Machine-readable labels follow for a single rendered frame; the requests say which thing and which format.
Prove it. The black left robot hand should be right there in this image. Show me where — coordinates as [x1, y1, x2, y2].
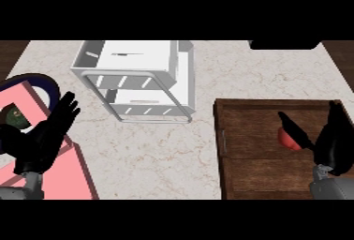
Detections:
[0, 91, 81, 175]

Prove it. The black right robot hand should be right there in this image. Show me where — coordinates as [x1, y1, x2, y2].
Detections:
[276, 100, 354, 177]

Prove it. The red bell pepper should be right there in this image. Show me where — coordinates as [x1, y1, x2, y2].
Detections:
[276, 126, 303, 152]

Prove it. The brown wooden tray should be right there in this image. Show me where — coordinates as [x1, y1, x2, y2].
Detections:
[213, 98, 354, 201]

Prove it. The dark green round vegetable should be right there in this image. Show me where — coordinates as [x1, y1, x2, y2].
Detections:
[3, 105, 33, 130]

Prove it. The pink placemat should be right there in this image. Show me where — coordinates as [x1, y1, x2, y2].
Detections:
[0, 80, 101, 201]

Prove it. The dark blue rimmed plate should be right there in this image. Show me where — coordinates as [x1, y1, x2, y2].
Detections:
[0, 73, 62, 151]

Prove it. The black appliance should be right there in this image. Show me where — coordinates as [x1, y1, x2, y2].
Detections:
[248, 40, 322, 51]

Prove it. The white tiered wire basket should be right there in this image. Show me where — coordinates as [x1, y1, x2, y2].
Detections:
[70, 40, 196, 125]

